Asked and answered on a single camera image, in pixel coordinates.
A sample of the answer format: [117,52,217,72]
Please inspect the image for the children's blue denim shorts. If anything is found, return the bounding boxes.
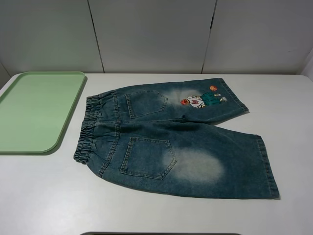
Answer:
[74,78,280,199]

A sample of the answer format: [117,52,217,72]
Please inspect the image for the light green plastic tray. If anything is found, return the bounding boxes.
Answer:
[0,72,86,154]

